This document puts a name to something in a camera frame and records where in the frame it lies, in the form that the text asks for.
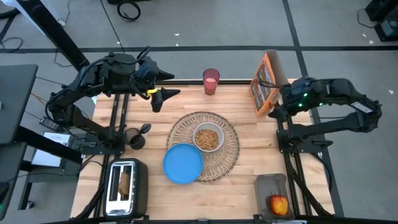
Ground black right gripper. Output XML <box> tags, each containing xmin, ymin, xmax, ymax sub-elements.
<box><xmin>257</xmin><ymin>77</ymin><xmax>312</xmax><ymax>123</ymax></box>

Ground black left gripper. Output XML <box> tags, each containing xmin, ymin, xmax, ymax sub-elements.
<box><xmin>136</xmin><ymin>55</ymin><xmax>182</xmax><ymax>113</ymax></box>

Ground orange cereal box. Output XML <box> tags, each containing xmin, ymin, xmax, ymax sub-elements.
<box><xmin>249</xmin><ymin>49</ymin><xmax>290</xmax><ymax>118</ymax></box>

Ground dark metal spoon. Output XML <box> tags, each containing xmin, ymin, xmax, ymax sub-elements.
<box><xmin>136</xmin><ymin>123</ymin><xmax>152</xmax><ymax>138</ymax></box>

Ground red translucent plastic cup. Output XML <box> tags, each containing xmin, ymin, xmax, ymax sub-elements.
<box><xmin>202</xmin><ymin>68</ymin><xmax>221</xmax><ymax>96</ymax></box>

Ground white ceramic bowl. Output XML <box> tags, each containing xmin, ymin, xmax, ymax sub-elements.
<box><xmin>193</xmin><ymin>122</ymin><xmax>224</xmax><ymax>152</ymax></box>

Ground blue plate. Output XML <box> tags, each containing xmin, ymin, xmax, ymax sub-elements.
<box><xmin>162</xmin><ymin>142</ymin><xmax>204</xmax><ymax>185</ymax></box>

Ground red yellow apple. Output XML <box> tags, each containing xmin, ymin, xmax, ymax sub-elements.
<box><xmin>269</xmin><ymin>194</ymin><xmax>289</xmax><ymax>217</ymax></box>

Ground black mesh utensil cup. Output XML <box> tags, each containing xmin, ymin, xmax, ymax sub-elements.
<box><xmin>124</xmin><ymin>127</ymin><xmax>146</xmax><ymax>151</ymax></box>

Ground brown cereal pieces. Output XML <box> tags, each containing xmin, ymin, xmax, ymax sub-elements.
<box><xmin>195</xmin><ymin>129</ymin><xmax>220</xmax><ymax>151</ymax></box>

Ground round woven straw placemat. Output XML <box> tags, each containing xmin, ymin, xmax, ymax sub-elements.
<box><xmin>166</xmin><ymin>111</ymin><xmax>241</xmax><ymax>184</ymax></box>

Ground clear plastic container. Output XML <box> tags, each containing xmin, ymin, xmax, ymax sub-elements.
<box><xmin>254</xmin><ymin>173</ymin><xmax>295</xmax><ymax>222</ymax></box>

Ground black and silver toaster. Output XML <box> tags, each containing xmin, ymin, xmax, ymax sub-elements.
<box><xmin>102</xmin><ymin>157</ymin><xmax>149</xmax><ymax>220</ymax></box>

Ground brown bread slice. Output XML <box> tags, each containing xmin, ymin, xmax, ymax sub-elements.
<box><xmin>118</xmin><ymin>172</ymin><xmax>131</xmax><ymax>200</ymax></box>

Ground black power brick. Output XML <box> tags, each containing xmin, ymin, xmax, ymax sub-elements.
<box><xmin>39</xmin><ymin>116</ymin><xmax>62</xmax><ymax>132</ymax></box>

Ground white paper sheet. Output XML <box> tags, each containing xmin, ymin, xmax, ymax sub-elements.
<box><xmin>30</xmin><ymin>131</ymin><xmax>72</xmax><ymax>168</ymax></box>

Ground black equipment case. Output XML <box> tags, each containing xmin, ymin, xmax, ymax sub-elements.
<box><xmin>365</xmin><ymin>0</ymin><xmax>398</xmax><ymax>43</ymax></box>

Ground black desk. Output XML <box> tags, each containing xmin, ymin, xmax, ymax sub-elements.
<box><xmin>0</xmin><ymin>64</ymin><xmax>39</xmax><ymax>146</ymax></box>

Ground black table edge rail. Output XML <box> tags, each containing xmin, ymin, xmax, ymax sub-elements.
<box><xmin>40</xmin><ymin>214</ymin><xmax>398</xmax><ymax>224</ymax></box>
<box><xmin>154</xmin><ymin>79</ymin><xmax>253</xmax><ymax>86</ymax></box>

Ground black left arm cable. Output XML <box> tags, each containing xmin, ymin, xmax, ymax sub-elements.
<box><xmin>133</xmin><ymin>45</ymin><xmax>152</xmax><ymax>66</ymax></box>

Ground long black floor cable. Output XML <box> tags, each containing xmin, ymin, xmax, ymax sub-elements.
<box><xmin>99</xmin><ymin>0</ymin><xmax>126</xmax><ymax>54</ymax></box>

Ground coiled black floor cable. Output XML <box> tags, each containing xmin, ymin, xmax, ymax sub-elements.
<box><xmin>116</xmin><ymin>0</ymin><xmax>141</xmax><ymax>22</ymax></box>

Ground black diagonal post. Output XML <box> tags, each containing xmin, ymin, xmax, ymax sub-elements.
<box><xmin>15</xmin><ymin>0</ymin><xmax>91</xmax><ymax>72</ymax></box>

